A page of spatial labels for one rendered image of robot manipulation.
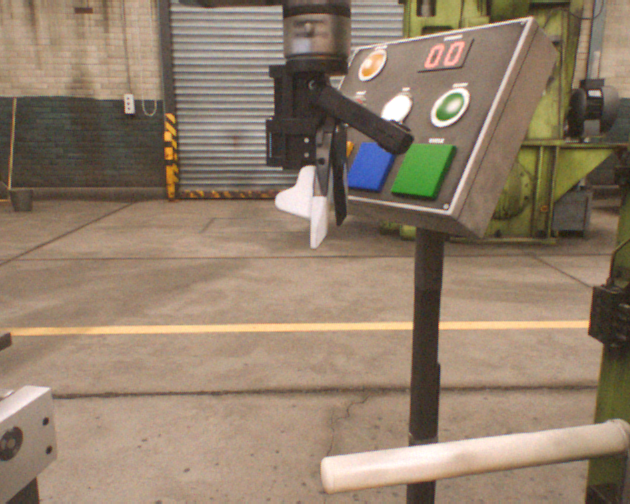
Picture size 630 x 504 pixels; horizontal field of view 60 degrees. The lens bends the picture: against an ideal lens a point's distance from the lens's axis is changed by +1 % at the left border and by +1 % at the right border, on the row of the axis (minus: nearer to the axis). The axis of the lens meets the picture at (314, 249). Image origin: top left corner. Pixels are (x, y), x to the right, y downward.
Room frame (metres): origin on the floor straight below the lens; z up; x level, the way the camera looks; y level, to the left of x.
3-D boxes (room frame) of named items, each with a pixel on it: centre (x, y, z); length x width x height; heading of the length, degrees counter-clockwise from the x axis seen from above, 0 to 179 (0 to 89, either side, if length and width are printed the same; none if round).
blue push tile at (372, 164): (0.80, -0.09, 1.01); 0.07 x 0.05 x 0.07; 37
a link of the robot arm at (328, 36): (0.63, 0.00, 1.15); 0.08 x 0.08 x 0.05
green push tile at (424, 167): (0.73, -0.15, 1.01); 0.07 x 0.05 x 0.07; 37
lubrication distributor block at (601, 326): (0.74, -0.43, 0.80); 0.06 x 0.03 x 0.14; 12
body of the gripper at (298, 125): (0.64, 0.00, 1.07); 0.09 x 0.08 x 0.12; 77
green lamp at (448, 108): (0.75, -0.18, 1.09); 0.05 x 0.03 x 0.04; 12
